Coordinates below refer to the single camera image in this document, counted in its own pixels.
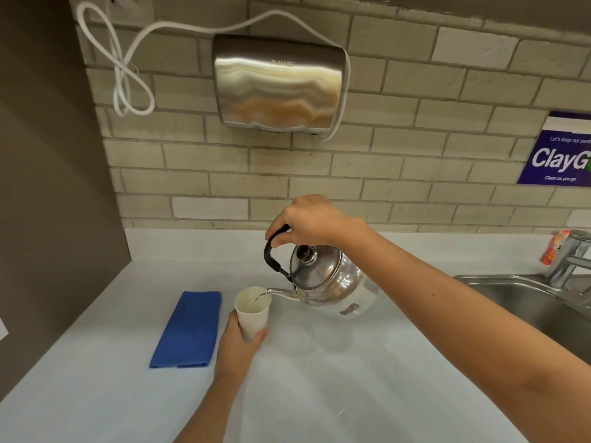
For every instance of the person's right hand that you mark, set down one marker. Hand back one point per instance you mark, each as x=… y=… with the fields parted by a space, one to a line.
x=314 y=221

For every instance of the stainless steel sink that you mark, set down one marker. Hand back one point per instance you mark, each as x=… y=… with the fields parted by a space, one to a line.
x=535 y=302

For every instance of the white paper cup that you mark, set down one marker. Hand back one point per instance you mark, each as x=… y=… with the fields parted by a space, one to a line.
x=252 y=313

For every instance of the person's left forearm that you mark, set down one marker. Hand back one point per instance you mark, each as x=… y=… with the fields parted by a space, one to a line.
x=207 y=410

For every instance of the blue folded cloth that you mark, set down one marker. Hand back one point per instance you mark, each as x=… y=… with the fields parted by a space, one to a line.
x=188 y=329

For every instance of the person's left thumb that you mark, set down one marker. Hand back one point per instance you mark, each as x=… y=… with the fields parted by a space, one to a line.
x=256 y=340

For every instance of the chrome faucet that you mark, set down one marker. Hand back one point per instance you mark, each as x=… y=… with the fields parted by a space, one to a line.
x=569 y=260

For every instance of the person's right fingers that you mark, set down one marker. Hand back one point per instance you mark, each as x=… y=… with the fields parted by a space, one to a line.
x=279 y=230

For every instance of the red orange bottle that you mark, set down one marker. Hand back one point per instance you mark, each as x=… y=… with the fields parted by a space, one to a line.
x=553 y=246

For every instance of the blue wall sign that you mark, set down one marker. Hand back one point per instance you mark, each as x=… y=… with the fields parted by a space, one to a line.
x=558 y=152

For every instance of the person's right forearm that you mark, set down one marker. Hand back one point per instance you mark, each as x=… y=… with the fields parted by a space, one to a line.
x=471 y=332

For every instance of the stainless steel hand dryer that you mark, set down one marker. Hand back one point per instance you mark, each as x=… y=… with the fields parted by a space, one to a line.
x=278 y=82

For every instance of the person's left hand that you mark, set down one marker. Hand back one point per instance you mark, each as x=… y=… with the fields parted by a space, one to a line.
x=233 y=352

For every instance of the stainless steel kettle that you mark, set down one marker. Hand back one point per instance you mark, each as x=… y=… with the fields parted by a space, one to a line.
x=318 y=279

